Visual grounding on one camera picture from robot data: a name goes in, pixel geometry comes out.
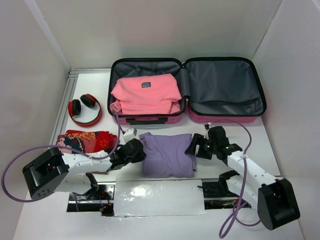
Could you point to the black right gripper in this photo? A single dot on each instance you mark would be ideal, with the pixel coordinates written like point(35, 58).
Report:
point(197, 144)

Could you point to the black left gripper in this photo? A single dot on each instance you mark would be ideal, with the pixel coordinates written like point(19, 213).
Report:
point(140, 156)

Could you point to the purple shirt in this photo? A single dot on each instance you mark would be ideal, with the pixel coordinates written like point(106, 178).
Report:
point(166, 157)

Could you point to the pink hoodie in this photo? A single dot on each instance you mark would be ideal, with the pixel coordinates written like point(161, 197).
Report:
point(146, 95)

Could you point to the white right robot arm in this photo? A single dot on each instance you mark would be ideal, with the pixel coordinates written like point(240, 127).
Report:
point(273, 198)

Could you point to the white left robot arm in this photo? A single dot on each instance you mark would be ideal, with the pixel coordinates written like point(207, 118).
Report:
point(54, 171)

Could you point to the red patterned folded blanket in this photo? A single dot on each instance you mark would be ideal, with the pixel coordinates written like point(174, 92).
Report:
point(87, 142)

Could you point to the pink hard-shell suitcase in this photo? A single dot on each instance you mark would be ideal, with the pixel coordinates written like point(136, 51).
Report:
point(211, 88)

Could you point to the red black headphones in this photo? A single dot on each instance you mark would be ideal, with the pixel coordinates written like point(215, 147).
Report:
point(85, 112)

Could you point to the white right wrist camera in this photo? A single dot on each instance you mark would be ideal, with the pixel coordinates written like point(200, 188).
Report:
point(207, 128)

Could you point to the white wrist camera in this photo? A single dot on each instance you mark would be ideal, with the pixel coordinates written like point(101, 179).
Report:
point(130, 134)
point(207, 128)

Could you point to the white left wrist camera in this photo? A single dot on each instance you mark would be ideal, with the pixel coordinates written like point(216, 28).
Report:
point(130, 134)

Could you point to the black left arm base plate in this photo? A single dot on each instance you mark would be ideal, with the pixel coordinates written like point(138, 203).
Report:
point(99, 201)

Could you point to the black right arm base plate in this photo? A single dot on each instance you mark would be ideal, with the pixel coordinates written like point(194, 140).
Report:
point(216, 193)

